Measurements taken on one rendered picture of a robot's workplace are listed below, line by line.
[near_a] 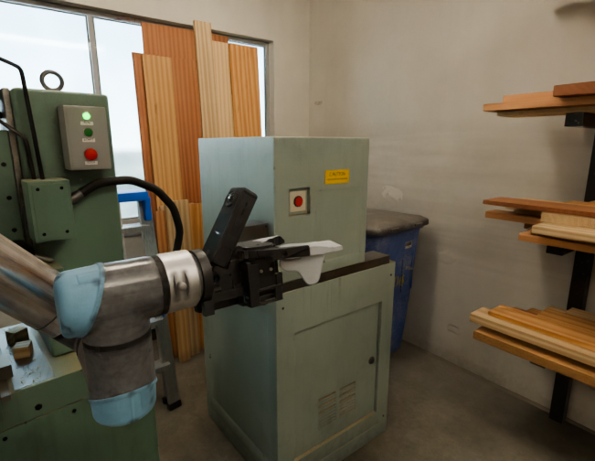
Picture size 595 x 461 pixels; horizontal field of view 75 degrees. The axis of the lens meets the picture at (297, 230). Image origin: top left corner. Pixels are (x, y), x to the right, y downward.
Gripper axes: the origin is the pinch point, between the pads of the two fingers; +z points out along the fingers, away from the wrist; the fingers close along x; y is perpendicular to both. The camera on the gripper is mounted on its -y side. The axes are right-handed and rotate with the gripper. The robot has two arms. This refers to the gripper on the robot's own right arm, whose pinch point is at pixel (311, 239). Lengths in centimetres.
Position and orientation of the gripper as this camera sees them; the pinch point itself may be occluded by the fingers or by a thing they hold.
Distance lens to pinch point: 62.3
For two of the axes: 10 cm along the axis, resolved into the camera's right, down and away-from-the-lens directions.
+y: 0.8, 9.9, 1.1
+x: 5.9, 0.4, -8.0
